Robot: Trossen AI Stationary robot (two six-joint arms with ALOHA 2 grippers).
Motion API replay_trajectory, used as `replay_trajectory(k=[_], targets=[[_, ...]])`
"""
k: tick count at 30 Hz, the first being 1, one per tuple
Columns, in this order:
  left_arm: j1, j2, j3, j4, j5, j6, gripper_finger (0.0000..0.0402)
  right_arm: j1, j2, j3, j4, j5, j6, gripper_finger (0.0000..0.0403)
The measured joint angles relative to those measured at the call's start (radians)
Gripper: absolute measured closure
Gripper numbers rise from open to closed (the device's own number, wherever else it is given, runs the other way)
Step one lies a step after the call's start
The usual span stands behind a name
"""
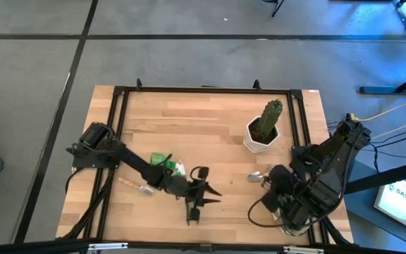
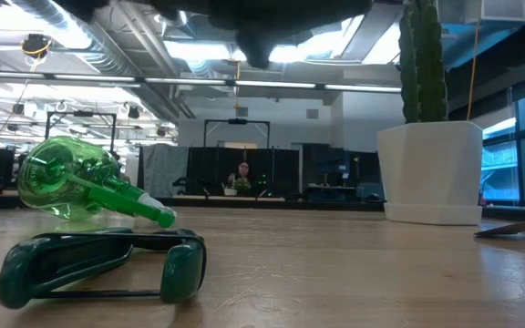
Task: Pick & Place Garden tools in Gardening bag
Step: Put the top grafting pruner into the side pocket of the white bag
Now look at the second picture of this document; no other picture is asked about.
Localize green cactus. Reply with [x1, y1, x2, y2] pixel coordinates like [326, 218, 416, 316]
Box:
[397, 0, 449, 125]

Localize white hexagonal plant pot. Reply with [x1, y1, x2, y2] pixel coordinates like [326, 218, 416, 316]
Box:
[376, 120, 485, 227]

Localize person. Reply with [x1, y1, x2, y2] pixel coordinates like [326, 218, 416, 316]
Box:
[225, 159, 254, 197]

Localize black partition screen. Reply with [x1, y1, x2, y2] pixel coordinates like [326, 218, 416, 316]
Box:
[185, 145, 301, 198]

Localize small green potted plant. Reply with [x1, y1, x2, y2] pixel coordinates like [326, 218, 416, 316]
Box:
[223, 177, 252, 198]

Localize gray hanging cloth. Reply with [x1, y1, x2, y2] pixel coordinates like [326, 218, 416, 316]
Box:
[138, 143, 190, 200]

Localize long ceiling light strip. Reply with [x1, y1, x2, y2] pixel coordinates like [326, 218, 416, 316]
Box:
[0, 70, 403, 95]

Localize green plastic spray bottle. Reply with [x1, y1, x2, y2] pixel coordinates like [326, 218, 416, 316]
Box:
[16, 135, 178, 229]

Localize black gantry frame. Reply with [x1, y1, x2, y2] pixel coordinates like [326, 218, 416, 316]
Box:
[203, 118, 272, 149]
[45, 110, 118, 154]

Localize yellow ceiling cable reel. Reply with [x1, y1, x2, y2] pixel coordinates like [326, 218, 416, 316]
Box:
[20, 34, 55, 61]

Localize green handled garden snips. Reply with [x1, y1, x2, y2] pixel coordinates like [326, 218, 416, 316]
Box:
[0, 226, 208, 311]

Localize metal scoop with wooden handle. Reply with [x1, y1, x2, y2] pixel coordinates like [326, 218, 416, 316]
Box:
[473, 218, 525, 240]

